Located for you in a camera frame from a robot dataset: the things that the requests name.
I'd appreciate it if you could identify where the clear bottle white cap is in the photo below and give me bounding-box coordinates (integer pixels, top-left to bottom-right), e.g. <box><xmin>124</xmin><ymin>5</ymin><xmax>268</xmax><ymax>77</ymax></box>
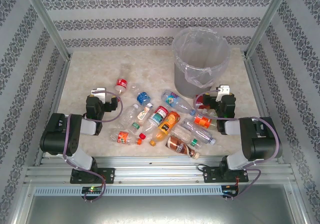
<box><xmin>116</xmin><ymin>103</ymin><xmax>140</xmax><ymax>130</ymax></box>

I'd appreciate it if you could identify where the orange label plastic bottle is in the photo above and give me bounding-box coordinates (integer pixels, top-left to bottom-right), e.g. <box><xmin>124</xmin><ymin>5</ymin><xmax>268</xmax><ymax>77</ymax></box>
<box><xmin>193</xmin><ymin>108</ymin><xmax>220</xmax><ymax>131</ymax></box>

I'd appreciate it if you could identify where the red label cola bottle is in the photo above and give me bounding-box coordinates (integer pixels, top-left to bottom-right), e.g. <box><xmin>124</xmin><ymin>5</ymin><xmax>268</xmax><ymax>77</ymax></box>
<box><xmin>114</xmin><ymin>63</ymin><xmax>132</xmax><ymax>95</ymax></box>

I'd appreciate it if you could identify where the blue label plastic bottle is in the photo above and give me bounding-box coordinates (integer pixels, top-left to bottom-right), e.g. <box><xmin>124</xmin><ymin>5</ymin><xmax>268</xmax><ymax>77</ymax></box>
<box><xmin>131</xmin><ymin>83</ymin><xmax>152</xmax><ymax>107</ymax></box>

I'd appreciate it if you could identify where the clear bottle green cap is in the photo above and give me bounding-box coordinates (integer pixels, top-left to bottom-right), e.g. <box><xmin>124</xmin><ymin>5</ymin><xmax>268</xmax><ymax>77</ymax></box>
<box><xmin>125</xmin><ymin>121</ymin><xmax>141</xmax><ymax>136</ymax></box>
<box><xmin>171</xmin><ymin>125</ymin><xmax>203</xmax><ymax>150</ymax></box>

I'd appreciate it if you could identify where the large clear plastic bottle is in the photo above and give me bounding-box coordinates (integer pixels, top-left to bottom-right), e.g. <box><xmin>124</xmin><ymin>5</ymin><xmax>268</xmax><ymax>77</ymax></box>
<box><xmin>181</xmin><ymin>118</ymin><xmax>217</xmax><ymax>146</ymax></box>

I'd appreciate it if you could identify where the orange label bottle orange cap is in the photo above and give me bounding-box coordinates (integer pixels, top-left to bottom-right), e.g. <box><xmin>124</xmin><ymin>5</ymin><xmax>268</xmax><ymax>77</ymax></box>
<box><xmin>109</xmin><ymin>130</ymin><xmax>143</xmax><ymax>146</ymax></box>

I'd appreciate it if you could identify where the colourful label bottle blue cap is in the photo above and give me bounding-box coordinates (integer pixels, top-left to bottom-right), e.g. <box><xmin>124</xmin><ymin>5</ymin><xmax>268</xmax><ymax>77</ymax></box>
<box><xmin>160</xmin><ymin>89</ymin><xmax>197</xmax><ymax>117</ymax></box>

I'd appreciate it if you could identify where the red teal label bottle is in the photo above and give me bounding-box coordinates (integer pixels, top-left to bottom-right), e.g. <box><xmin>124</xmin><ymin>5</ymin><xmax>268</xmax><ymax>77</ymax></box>
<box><xmin>139</xmin><ymin>105</ymin><xmax>170</xmax><ymax>140</ymax></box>

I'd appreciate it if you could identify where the orange juice bottle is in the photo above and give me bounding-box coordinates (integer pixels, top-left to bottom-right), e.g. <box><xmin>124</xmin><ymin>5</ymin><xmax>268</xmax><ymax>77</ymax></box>
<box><xmin>149</xmin><ymin>110</ymin><xmax>181</xmax><ymax>147</ymax></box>

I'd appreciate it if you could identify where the brown coffee drink bottle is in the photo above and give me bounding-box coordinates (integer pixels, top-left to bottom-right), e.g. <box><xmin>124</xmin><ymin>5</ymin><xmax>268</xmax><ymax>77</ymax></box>
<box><xmin>166</xmin><ymin>135</ymin><xmax>200</xmax><ymax>160</ymax></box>

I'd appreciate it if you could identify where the grey round waste bin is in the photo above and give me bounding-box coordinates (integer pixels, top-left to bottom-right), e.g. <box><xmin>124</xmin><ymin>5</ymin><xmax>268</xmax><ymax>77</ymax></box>
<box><xmin>171</xmin><ymin>26</ymin><xmax>231</xmax><ymax>99</ymax></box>

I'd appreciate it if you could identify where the clear plastic bin liner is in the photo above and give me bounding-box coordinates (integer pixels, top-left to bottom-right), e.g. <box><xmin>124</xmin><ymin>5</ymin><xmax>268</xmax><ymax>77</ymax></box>
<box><xmin>171</xmin><ymin>26</ymin><xmax>231</xmax><ymax>89</ymax></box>

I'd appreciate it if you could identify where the aluminium mounting beam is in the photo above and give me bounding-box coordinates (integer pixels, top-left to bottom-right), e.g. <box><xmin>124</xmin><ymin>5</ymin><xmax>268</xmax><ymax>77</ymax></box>
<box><xmin>23</xmin><ymin>155</ymin><xmax>297</xmax><ymax>185</ymax></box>

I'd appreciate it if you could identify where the small circuit board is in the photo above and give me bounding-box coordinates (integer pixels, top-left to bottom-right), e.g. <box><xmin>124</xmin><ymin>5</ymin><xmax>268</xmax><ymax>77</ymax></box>
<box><xmin>221</xmin><ymin>184</ymin><xmax>240</xmax><ymax>197</ymax></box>
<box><xmin>81</xmin><ymin>186</ymin><xmax>104</xmax><ymax>194</ymax></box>

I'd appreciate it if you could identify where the metal sheet panel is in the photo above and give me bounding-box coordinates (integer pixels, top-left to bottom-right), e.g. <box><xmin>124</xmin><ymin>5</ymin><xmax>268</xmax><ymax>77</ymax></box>
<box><xmin>14</xmin><ymin>183</ymin><xmax>310</xmax><ymax>224</ymax></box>

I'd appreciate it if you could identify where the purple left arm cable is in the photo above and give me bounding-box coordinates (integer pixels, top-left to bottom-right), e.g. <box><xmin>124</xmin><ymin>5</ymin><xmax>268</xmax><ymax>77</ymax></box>
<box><xmin>62</xmin><ymin>90</ymin><xmax>124</xmax><ymax>202</ymax></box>

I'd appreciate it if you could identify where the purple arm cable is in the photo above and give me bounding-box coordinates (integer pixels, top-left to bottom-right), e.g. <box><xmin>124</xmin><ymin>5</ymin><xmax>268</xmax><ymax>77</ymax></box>
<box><xmin>193</xmin><ymin>88</ymin><xmax>279</xmax><ymax>201</ymax></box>
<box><xmin>62</xmin><ymin>90</ymin><xmax>124</xmax><ymax>202</ymax></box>

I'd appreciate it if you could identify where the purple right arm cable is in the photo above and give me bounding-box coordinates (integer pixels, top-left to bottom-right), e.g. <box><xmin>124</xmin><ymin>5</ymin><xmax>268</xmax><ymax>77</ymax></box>
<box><xmin>193</xmin><ymin>88</ymin><xmax>279</xmax><ymax>201</ymax></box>

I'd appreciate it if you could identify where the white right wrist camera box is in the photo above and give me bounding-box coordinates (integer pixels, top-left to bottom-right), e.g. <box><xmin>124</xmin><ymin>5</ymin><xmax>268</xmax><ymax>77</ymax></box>
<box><xmin>216</xmin><ymin>84</ymin><xmax>231</xmax><ymax>102</ymax></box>

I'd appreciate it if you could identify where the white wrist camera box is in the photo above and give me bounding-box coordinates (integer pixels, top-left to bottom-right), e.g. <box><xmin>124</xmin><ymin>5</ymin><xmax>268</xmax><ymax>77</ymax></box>
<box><xmin>90</xmin><ymin>87</ymin><xmax>112</xmax><ymax>102</ymax></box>
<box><xmin>216</xmin><ymin>84</ymin><xmax>231</xmax><ymax>102</ymax></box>

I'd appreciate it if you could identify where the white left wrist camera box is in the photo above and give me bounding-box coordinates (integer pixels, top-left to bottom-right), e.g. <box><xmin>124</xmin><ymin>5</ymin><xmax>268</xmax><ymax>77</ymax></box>
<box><xmin>90</xmin><ymin>87</ymin><xmax>112</xmax><ymax>102</ymax></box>

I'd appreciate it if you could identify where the aluminium side rail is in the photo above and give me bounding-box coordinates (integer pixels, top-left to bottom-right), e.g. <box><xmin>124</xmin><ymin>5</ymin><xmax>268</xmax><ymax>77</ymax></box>
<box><xmin>243</xmin><ymin>55</ymin><xmax>292</xmax><ymax>165</ymax></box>
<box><xmin>33</xmin><ymin>57</ymin><xmax>72</xmax><ymax>166</ymax></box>

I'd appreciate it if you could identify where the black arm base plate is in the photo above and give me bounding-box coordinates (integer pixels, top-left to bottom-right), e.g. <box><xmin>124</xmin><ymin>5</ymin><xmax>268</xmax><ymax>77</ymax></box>
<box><xmin>202</xmin><ymin>166</ymin><xmax>250</xmax><ymax>184</ymax></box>
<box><xmin>69</xmin><ymin>168</ymin><xmax>116</xmax><ymax>184</ymax></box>

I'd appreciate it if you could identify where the aluminium frame post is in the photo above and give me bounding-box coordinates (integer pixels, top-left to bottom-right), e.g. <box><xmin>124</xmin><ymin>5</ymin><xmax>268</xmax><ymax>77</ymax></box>
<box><xmin>243</xmin><ymin>0</ymin><xmax>292</xmax><ymax>57</ymax></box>
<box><xmin>21</xmin><ymin>0</ymin><xmax>72</xmax><ymax>60</ymax></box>

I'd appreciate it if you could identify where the grey slotted cable duct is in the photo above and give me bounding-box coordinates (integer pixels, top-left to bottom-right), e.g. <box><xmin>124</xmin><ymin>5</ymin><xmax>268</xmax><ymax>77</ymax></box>
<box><xmin>33</xmin><ymin>185</ymin><xmax>223</xmax><ymax>197</ymax></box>

